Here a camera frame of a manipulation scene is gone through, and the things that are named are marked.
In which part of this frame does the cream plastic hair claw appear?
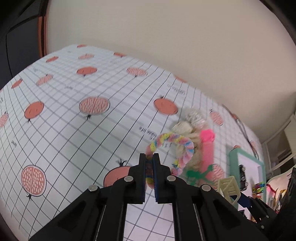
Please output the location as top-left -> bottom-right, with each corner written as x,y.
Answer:
217,176 -> 241,209

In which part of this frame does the pastel pipe cleaner ring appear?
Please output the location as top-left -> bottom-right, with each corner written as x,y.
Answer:
145,132 -> 195,189

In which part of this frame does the black toy car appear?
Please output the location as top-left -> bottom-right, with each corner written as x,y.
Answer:
239,164 -> 248,191

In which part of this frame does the colourful building block toy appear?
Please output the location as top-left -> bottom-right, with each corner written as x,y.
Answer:
252,182 -> 265,194

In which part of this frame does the teal white shallow box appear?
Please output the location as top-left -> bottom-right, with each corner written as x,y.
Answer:
228,148 -> 266,196

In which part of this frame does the green plastic hair clip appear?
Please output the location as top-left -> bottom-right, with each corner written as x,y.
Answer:
185,164 -> 214,186

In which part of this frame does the white wooden shelf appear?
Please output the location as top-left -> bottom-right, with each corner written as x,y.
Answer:
261,114 -> 296,180

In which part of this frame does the bag of cotton swabs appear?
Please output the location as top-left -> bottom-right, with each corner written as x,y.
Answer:
185,108 -> 208,130

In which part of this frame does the pomegranate grid tablecloth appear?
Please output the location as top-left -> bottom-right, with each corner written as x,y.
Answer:
1,45 -> 263,240

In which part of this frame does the dark cabinet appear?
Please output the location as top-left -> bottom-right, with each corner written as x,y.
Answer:
0,0 -> 50,88

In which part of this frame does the black cable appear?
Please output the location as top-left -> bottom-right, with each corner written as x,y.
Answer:
223,105 -> 260,159

